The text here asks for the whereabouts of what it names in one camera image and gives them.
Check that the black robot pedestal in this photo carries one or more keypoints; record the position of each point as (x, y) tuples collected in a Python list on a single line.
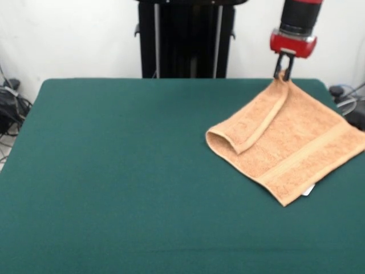
[(188, 42)]

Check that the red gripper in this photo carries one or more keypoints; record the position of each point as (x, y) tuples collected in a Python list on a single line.
[(296, 47)]

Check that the dark green tablecloth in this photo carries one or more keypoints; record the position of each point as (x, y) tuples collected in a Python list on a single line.
[(114, 185)]

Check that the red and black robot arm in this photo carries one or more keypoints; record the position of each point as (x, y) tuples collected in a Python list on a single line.
[(300, 17)]

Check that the tan terry towel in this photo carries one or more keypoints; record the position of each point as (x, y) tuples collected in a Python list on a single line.
[(299, 137)]

